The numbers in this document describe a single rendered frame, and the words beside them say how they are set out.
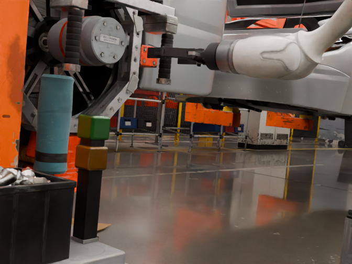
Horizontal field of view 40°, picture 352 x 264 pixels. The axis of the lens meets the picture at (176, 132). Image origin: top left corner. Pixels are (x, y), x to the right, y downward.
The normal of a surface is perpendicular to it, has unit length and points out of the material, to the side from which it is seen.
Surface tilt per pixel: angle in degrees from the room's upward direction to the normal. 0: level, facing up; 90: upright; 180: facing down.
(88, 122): 90
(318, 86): 102
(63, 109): 90
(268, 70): 139
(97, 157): 90
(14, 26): 90
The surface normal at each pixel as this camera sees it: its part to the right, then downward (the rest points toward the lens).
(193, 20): 0.76, 0.11
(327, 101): 0.06, 0.21
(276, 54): -0.46, 0.04
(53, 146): 0.30, 0.07
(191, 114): -0.64, -0.02
